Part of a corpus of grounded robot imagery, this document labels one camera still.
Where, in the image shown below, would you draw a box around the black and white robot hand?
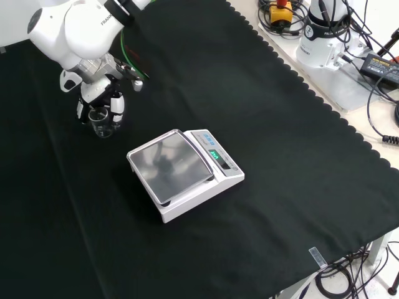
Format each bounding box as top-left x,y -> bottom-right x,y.
59,69 -> 127,125

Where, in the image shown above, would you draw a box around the small clear glass beaker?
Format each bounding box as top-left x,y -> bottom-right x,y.
88,108 -> 114,139

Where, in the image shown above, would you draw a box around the white electronic balance steel pan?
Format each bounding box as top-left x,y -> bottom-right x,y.
126,128 -> 246,224

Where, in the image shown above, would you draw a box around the black bench cloth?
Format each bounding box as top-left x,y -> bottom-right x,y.
0,0 -> 399,299

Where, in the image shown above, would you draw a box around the yellow stop button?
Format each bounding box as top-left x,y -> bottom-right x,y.
269,0 -> 294,26

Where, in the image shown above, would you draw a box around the pale base board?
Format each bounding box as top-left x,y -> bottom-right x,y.
257,17 -> 399,112

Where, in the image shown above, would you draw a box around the black power adapter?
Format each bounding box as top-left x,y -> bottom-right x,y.
359,52 -> 399,92

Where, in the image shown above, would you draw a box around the black tripod leg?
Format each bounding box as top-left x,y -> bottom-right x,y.
375,27 -> 399,59

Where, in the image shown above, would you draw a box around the grey bench leg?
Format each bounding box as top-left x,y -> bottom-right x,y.
367,232 -> 392,266

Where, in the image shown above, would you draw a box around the black cable loops by button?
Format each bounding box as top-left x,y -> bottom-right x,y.
257,0 -> 309,39

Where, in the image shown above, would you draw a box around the black cable with metal connector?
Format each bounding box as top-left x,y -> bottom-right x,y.
317,0 -> 375,50

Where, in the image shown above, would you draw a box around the black adapter cable with ferrite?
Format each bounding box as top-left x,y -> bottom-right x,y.
366,74 -> 399,145

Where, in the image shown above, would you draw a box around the black cable coil under bench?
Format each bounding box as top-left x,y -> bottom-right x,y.
314,245 -> 390,297

